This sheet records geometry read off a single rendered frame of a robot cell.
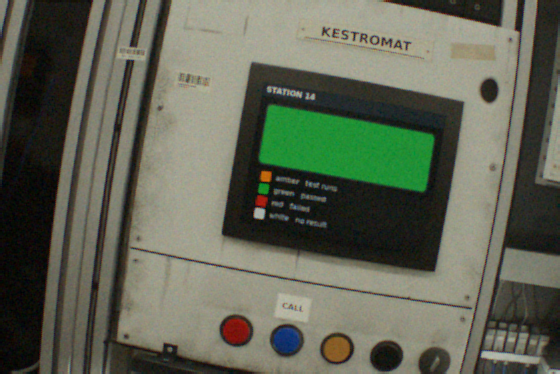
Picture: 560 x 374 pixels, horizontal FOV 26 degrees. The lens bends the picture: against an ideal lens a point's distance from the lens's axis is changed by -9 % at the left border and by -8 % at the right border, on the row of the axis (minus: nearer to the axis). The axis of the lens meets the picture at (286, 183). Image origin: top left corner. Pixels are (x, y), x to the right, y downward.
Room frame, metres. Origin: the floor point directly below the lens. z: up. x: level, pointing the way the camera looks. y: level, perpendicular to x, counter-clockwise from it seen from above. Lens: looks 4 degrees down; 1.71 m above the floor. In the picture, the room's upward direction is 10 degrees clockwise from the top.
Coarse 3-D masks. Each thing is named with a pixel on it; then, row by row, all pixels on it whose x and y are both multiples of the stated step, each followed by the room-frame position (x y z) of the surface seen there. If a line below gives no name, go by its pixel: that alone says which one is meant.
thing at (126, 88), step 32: (128, 0) 1.51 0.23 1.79; (160, 0) 1.51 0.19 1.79; (128, 32) 1.51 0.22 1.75; (160, 32) 1.55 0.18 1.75; (128, 64) 1.52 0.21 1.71; (128, 96) 1.51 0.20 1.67; (128, 128) 1.51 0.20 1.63; (96, 160) 1.51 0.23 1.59; (128, 160) 1.51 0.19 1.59; (96, 192) 1.51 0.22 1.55; (128, 192) 1.54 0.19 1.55; (96, 224) 1.51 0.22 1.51; (96, 256) 1.52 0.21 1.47; (96, 288) 1.51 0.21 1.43; (96, 320) 1.51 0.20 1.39; (96, 352) 1.51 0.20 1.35
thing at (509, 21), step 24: (504, 0) 1.48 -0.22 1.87; (528, 0) 1.48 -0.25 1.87; (504, 24) 1.48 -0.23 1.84; (528, 24) 1.48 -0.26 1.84; (528, 48) 1.48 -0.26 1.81; (528, 72) 1.48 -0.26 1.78; (504, 168) 1.48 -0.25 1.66; (504, 192) 1.48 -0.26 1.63; (504, 216) 1.48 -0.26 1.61; (504, 240) 1.48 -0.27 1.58; (480, 288) 1.49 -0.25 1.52; (480, 312) 1.48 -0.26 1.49; (480, 336) 1.48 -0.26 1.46
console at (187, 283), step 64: (192, 0) 1.50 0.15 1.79; (256, 0) 1.49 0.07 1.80; (320, 0) 1.49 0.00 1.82; (192, 64) 1.50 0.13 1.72; (256, 64) 1.48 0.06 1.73; (320, 64) 1.49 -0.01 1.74; (384, 64) 1.48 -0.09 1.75; (448, 64) 1.47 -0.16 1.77; (512, 64) 1.47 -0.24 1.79; (192, 128) 1.50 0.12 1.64; (448, 128) 1.46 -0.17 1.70; (192, 192) 1.49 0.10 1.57; (448, 192) 1.46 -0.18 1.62; (128, 256) 1.50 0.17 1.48; (192, 256) 1.49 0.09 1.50; (256, 256) 1.49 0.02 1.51; (320, 256) 1.48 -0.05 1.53; (384, 256) 1.47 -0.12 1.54; (448, 256) 1.47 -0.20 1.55; (128, 320) 1.50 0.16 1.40; (192, 320) 1.49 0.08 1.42; (256, 320) 1.49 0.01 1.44; (320, 320) 1.48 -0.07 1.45; (384, 320) 1.48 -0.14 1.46; (448, 320) 1.47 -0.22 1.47
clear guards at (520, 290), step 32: (544, 0) 1.48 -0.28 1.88; (544, 32) 1.48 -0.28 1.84; (544, 64) 1.48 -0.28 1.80; (544, 96) 1.48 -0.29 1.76; (544, 128) 1.48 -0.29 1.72; (544, 160) 1.47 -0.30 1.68; (544, 192) 1.47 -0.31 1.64; (512, 224) 1.48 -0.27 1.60; (544, 224) 1.47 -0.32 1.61; (512, 256) 1.48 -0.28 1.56; (544, 256) 1.47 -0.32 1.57; (512, 288) 1.48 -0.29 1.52; (544, 288) 1.47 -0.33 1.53; (512, 320) 1.47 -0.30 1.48; (544, 320) 1.47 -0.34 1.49; (128, 352) 1.51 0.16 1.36; (480, 352) 1.48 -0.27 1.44; (512, 352) 1.47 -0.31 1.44; (544, 352) 1.47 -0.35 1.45
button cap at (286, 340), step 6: (282, 330) 1.48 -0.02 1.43; (288, 330) 1.47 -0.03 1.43; (276, 336) 1.48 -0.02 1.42; (282, 336) 1.47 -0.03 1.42; (288, 336) 1.47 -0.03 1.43; (294, 336) 1.47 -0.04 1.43; (276, 342) 1.48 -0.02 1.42; (282, 342) 1.47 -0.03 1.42; (288, 342) 1.47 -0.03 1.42; (294, 342) 1.47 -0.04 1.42; (282, 348) 1.47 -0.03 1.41; (288, 348) 1.47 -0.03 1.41; (294, 348) 1.47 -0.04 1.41
